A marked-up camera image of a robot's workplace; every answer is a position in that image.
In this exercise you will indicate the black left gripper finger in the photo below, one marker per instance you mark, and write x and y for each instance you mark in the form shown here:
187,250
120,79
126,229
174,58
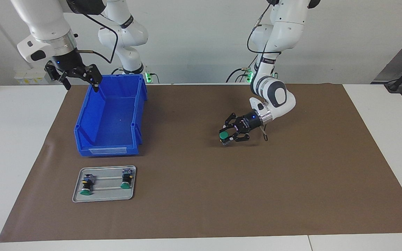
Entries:
235,121
241,137

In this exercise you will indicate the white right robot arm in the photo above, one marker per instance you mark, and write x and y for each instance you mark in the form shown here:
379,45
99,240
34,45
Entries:
44,21

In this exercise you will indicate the white wall power strip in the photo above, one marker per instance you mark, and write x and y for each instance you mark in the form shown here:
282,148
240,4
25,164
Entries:
26,78

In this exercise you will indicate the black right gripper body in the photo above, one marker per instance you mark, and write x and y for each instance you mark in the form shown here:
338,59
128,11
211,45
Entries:
66,61

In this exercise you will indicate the brown table mat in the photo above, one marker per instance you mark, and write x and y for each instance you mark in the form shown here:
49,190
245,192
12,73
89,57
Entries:
257,191

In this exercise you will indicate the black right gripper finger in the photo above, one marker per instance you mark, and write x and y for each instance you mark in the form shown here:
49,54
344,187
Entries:
61,75
92,73

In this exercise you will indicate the green push button switch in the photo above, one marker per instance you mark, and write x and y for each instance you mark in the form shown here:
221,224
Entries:
126,179
223,134
86,186

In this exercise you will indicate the blue plastic storage bin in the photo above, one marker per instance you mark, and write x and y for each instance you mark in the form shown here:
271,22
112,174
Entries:
113,115

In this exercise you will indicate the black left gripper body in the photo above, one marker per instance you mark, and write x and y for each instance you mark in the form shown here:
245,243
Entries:
251,122

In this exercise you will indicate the silver metal tray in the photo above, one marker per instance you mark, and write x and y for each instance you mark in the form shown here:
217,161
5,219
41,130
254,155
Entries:
106,195

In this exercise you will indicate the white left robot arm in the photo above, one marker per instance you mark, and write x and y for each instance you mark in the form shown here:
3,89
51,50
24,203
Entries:
277,35

